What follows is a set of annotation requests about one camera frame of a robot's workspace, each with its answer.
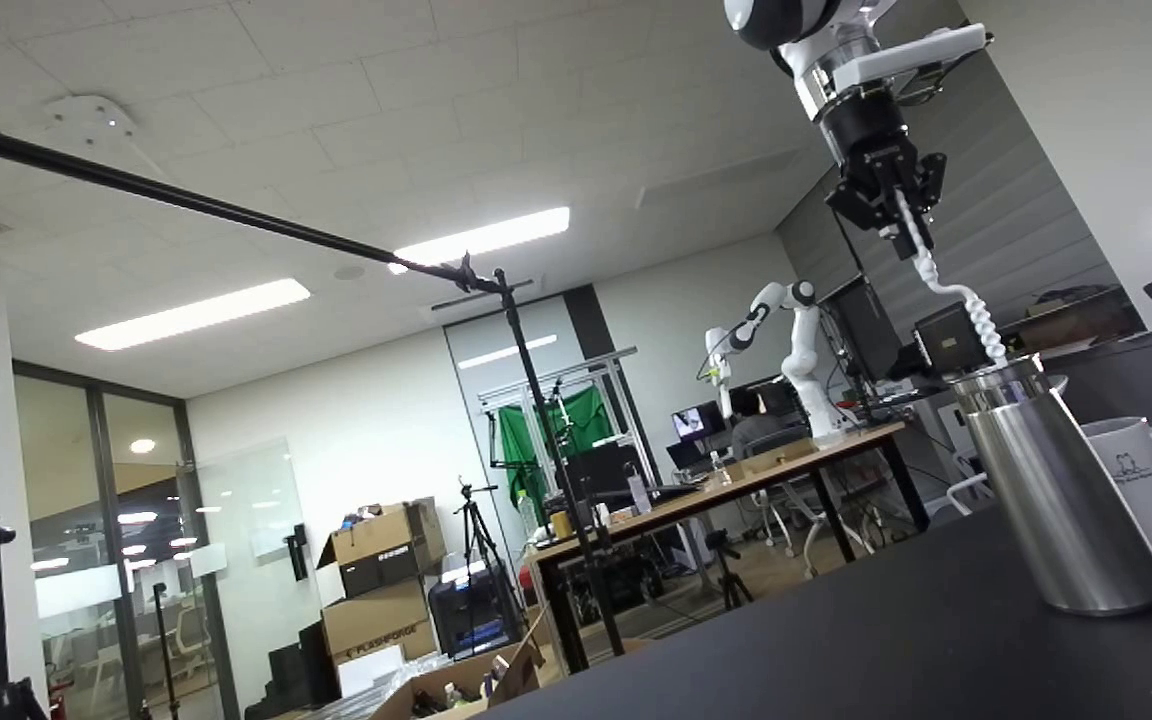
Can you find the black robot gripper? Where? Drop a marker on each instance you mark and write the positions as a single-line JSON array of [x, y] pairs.
[[877, 153]]

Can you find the white bottle brush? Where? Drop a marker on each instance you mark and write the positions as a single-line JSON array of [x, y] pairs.
[[968, 301]]

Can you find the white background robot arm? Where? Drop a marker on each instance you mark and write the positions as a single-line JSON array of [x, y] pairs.
[[807, 352]]

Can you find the silver metal bottle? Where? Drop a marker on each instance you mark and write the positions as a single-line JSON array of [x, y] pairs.
[[1070, 506]]

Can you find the small black monitor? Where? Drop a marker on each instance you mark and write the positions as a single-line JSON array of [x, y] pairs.
[[950, 341]]

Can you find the brown box on shelf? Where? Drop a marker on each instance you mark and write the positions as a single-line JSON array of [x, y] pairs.
[[1079, 322]]

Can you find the small lit computer screen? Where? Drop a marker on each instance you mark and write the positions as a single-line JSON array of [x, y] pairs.
[[691, 420]]

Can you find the wooden table with black legs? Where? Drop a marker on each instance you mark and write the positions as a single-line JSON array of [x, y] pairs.
[[738, 482]]

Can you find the green cloth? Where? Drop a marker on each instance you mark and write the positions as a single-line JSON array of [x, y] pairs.
[[517, 453], [585, 420]]

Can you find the short black tripod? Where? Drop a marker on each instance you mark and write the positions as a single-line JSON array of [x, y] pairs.
[[729, 573]]

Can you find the rectangular ceiling light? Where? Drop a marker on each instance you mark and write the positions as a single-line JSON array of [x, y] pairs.
[[480, 240], [194, 314]]

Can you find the black light stand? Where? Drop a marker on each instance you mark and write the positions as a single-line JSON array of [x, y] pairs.
[[559, 453]]

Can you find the open cardboard box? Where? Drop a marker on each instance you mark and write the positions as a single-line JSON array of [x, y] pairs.
[[381, 542]]

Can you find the closed cardboard box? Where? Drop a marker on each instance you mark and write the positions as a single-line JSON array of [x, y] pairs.
[[378, 623]]

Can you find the black boom pole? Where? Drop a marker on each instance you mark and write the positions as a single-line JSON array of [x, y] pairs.
[[200, 203]]

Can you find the round white ceiling fixture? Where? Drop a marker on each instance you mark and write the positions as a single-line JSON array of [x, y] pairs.
[[94, 118]]

